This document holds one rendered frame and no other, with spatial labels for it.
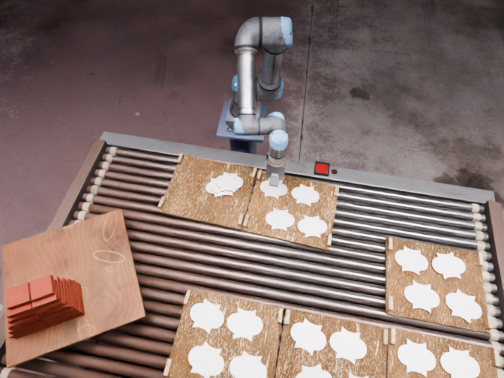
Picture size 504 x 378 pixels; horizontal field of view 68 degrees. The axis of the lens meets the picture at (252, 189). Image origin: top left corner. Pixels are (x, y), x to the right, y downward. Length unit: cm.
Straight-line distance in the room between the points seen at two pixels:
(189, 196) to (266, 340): 75
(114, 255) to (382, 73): 313
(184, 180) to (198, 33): 265
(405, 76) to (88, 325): 347
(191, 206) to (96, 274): 52
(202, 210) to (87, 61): 276
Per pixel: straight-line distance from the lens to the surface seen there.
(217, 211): 179
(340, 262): 174
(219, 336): 160
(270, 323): 160
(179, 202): 184
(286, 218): 176
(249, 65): 162
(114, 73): 403
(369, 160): 326
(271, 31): 164
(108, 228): 174
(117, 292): 161
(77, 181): 204
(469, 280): 190
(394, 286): 175
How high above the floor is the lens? 250
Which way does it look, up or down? 58 degrees down
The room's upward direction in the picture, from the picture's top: 1 degrees clockwise
